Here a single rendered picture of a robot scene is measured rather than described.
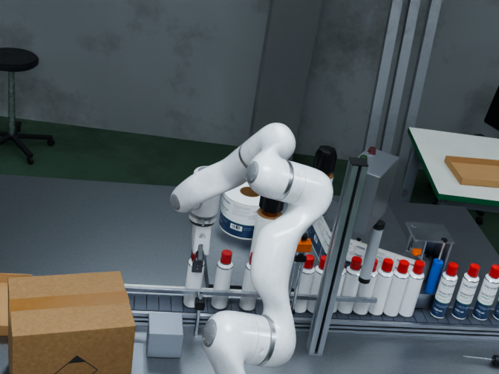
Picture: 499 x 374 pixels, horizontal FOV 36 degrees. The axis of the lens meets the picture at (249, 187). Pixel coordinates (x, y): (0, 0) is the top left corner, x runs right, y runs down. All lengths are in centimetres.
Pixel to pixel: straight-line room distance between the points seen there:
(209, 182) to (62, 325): 54
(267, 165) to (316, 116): 371
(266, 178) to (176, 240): 113
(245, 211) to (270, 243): 96
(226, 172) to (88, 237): 89
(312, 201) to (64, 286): 71
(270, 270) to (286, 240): 8
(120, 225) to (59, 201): 28
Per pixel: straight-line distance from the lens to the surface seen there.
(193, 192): 212
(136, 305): 245
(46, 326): 199
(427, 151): 408
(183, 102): 544
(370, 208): 216
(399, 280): 253
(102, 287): 212
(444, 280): 259
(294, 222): 184
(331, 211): 310
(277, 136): 191
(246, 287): 243
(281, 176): 179
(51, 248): 278
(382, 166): 218
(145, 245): 282
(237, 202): 277
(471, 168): 400
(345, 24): 528
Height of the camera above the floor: 239
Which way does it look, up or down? 28 degrees down
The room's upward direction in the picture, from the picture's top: 9 degrees clockwise
